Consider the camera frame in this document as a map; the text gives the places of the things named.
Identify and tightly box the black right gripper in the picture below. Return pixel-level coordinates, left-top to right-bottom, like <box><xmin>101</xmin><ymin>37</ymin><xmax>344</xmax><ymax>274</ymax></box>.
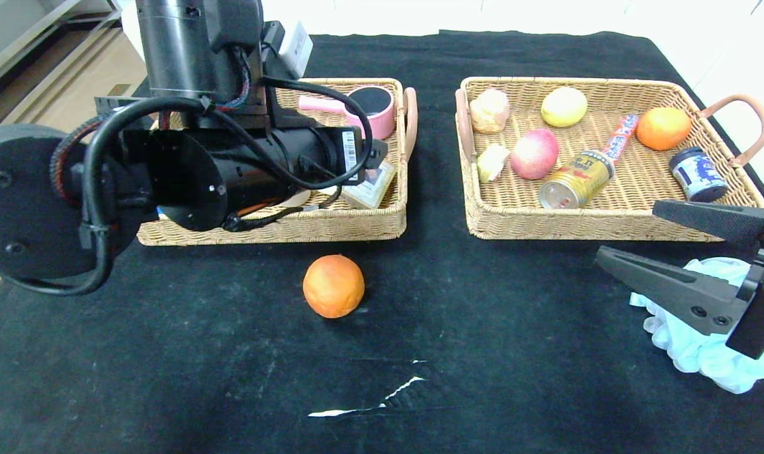
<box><xmin>594</xmin><ymin>199</ymin><xmax>764</xmax><ymax>361</ymax></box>

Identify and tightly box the light blue bath pouf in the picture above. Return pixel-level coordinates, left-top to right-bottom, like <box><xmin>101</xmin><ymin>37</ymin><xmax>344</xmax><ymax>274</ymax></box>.
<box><xmin>629</xmin><ymin>258</ymin><xmax>764</xmax><ymax>395</ymax></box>

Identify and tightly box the yellow drink can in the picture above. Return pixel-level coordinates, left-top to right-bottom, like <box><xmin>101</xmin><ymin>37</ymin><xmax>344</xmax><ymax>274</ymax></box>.
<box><xmin>538</xmin><ymin>149</ymin><xmax>616</xmax><ymax>210</ymax></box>

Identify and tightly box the pink peach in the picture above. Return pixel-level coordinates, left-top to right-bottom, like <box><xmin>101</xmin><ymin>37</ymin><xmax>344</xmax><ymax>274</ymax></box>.
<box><xmin>510</xmin><ymin>129</ymin><xmax>560</xmax><ymax>181</ymax></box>

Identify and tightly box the printed card box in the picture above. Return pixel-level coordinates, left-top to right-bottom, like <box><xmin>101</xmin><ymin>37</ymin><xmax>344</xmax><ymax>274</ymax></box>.
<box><xmin>341</xmin><ymin>159</ymin><xmax>397</xmax><ymax>210</ymax></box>

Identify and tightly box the orange fruit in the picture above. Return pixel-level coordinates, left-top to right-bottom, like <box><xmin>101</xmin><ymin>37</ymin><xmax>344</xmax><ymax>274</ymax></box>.
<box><xmin>635</xmin><ymin>107</ymin><xmax>692</xmax><ymax>151</ymax></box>
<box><xmin>303</xmin><ymin>254</ymin><xmax>365</xmax><ymax>319</ymax></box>

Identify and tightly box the dark blue printed jar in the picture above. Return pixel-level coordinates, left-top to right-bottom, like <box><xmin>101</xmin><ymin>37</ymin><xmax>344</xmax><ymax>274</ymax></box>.
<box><xmin>668</xmin><ymin>147</ymin><xmax>729</xmax><ymax>204</ymax></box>

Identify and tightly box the orange candy tube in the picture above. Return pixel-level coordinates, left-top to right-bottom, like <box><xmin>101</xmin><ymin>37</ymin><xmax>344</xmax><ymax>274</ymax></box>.
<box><xmin>599</xmin><ymin>114</ymin><xmax>639</xmax><ymax>161</ymax></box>

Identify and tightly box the yellow lemon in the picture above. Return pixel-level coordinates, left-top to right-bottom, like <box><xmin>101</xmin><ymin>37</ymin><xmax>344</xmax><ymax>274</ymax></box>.
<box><xmin>541</xmin><ymin>87</ymin><xmax>588</xmax><ymax>128</ymax></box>

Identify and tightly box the yellow cake slice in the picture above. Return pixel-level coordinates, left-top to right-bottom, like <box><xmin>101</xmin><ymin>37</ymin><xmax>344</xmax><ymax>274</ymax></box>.
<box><xmin>476</xmin><ymin>143</ymin><xmax>512</xmax><ymax>183</ymax></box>

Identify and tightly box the pink frosted pastry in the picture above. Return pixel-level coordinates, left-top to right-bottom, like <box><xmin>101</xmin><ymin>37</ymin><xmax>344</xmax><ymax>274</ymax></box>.
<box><xmin>469</xmin><ymin>88</ymin><xmax>511</xmax><ymax>135</ymax></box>

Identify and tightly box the white cabinet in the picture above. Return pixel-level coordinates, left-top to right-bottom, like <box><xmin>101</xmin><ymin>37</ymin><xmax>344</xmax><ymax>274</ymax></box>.
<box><xmin>122</xmin><ymin>0</ymin><xmax>647</xmax><ymax>70</ymax></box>

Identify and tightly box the pink toy saucepan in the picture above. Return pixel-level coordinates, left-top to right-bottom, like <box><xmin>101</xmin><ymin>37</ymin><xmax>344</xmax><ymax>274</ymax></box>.
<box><xmin>299</xmin><ymin>84</ymin><xmax>396</xmax><ymax>141</ymax></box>

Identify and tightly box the grey metal cabinet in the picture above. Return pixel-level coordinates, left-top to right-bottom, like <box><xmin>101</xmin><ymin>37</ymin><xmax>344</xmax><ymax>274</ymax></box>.
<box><xmin>0</xmin><ymin>0</ymin><xmax>122</xmax><ymax>95</ymax></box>

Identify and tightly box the wicker basket with brown handles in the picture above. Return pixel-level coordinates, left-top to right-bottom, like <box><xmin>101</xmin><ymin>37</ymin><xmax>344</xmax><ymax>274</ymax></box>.
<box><xmin>455</xmin><ymin>76</ymin><xmax>764</xmax><ymax>242</ymax></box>
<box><xmin>136</xmin><ymin>78</ymin><xmax>418</xmax><ymax>247</ymax></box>

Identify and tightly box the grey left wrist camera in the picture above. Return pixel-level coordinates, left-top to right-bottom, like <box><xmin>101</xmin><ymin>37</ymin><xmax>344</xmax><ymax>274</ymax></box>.
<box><xmin>279</xmin><ymin>21</ymin><xmax>314</xmax><ymax>79</ymax></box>

